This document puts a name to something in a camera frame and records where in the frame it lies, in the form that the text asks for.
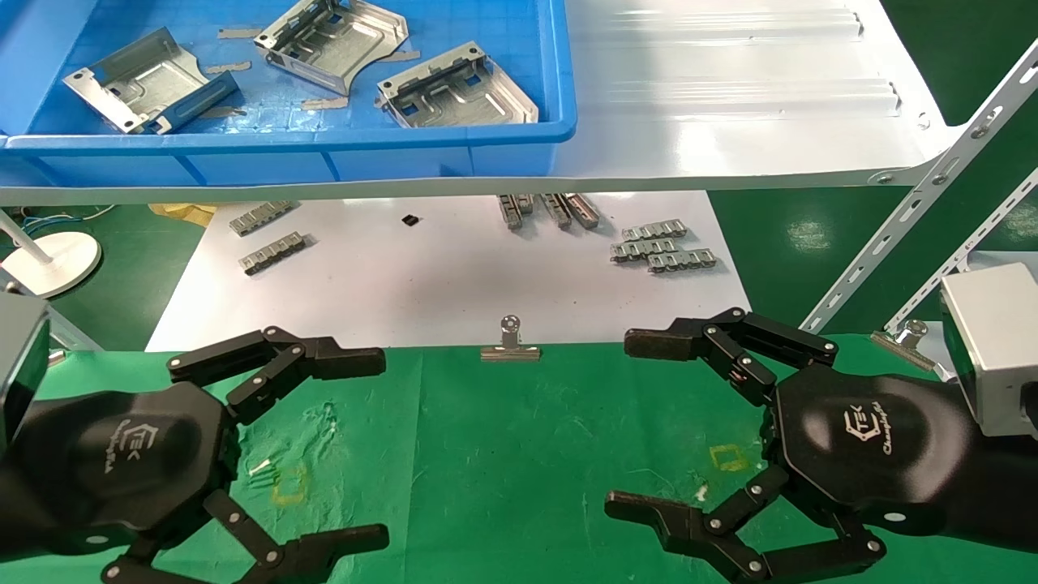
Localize white slotted angle strut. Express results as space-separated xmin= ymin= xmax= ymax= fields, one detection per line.
xmin=884 ymin=166 xmax=1038 ymax=333
xmin=0 ymin=268 xmax=105 ymax=352
xmin=799 ymin=61 xmax=1038 ymax=335

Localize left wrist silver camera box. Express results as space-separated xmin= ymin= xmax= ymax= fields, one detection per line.
xmin=0 ymin=292 xmax=51 ymax=451

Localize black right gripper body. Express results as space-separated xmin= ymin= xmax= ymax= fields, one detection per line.
xmin=766 ymin=365 xmax=974 ymax=536

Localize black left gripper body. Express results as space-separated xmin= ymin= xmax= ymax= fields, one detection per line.
xmin=16 ymin=383 xmax=241 ymax=557

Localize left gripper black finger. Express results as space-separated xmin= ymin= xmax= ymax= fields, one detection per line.
xmin=168 ymin=327 xmax=387 ymax=424
xmin=101 ymin=489 xmax=390 ymax=584

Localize white round lamp stand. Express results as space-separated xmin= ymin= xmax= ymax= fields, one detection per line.
xmin=0 ymin=209 xmax=103 ymax=299

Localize yellow crumpled bag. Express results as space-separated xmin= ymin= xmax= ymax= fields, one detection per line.
xmin=148 ymin=203 xmax=218 ymax=226

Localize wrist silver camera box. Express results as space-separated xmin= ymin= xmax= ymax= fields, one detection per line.
xmin=941 ymin=262 xmax=1038 ymax=439
xmin=0 ymin=292 xmax=51 ymax=451

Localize white metal shelf board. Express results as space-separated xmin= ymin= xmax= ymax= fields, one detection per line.
xmin=0 ymin=0 xmax=966 ymax=206

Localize sheet metal bracket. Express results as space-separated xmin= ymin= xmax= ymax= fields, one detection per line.
xmin=254 ymin=0 xmax=409 ymax=97
xmin=375 ymin=41 xmax=540 ymax=129
xmin=63 ymin=27 xmax=240 ymax=135

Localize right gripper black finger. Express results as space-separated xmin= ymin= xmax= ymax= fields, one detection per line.
xmin=624 ymin=307 xmax=839 ymax=406
xmin=604 ymin=464 xmax=886 ymax=583

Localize green table cloth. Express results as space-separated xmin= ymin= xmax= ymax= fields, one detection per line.
xmin=0 ymin=333 xmax=1038 ymax=584

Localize blue plastic bin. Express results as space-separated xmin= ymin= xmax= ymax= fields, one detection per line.
xmin=0 ymin=0 xmax=578 ymax=189

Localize notched metal strip part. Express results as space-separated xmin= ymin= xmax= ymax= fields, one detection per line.
xmin=621 ymin=219 xmax=688 ymax=241
xmin=229 ymin=201 xmax=299 ymax=237
xmin=646 ymin=249 xmax=718 ymax=273
xmin=610 ymin=238 xmax=678 ymax=263
xmin=238 ymin=232 xmax=307 ymax=276

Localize thin cable bundle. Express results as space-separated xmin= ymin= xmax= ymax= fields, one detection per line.
xmin=12 ymin=204 xmax=118 ymax=236

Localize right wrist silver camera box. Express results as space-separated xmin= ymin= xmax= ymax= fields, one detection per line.
xmin=941 ymin=262 xmax=1038 ymax=439

